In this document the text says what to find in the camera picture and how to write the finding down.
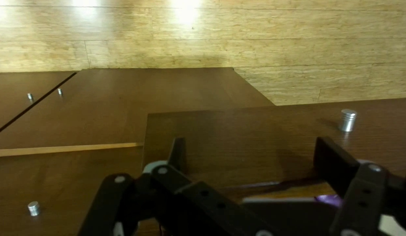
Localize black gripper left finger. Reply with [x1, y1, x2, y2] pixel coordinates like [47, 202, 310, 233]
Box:
[77, 137, 279, 236]

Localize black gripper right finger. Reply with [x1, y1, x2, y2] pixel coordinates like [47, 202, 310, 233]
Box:
[313, 136, 406, 236]

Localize wooden drawer with light sides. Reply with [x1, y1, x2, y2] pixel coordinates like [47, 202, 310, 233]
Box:
[142, 98, 406, 208]

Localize small purple drawer item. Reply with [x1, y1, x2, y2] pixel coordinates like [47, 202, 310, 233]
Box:
[314, 195, 344, 209]

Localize silver knob of pulled drawer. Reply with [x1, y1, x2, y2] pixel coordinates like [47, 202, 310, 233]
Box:
[338, 108, 359, 134]

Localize dark brown wooden bookcase cabinet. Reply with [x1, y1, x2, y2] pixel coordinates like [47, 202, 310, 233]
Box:
[0, 67, 406, 236]

